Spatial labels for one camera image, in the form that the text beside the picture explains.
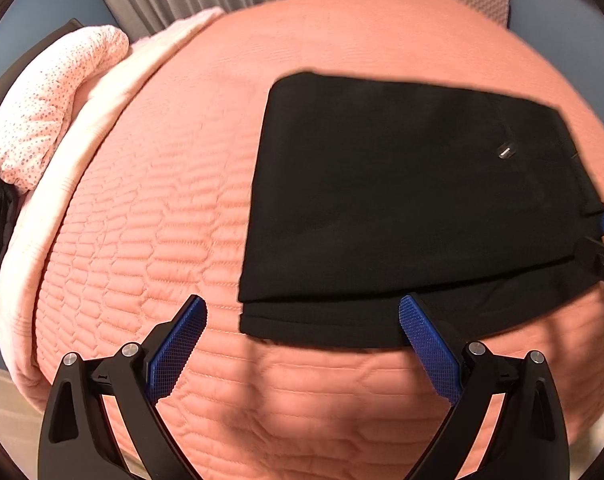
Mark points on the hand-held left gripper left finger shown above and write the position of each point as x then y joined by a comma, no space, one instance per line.
177,350

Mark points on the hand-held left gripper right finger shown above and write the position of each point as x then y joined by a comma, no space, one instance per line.
429,345

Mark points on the black pants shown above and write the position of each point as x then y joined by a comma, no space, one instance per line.
406,200

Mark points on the pink quilted bedspread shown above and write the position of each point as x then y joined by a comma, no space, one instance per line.
147,220

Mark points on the pale pink blanket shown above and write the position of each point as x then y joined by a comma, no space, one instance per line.
97,105

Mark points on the pink dotted duvet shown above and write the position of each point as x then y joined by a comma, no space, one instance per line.
42,105

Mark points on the dark headboard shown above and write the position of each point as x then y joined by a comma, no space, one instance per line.
12,80

